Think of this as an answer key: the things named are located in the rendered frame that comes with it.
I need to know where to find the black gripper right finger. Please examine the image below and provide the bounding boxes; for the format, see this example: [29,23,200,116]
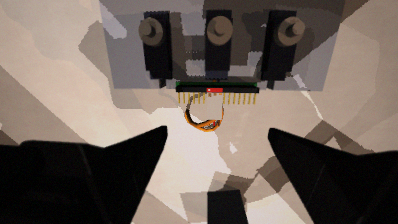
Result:
[268,128,398,224]

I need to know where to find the black pin header strip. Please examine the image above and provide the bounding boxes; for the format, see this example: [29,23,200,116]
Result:
[175,82,260,93]

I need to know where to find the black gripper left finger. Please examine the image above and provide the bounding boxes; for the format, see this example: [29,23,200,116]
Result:
[19,125,168,224]

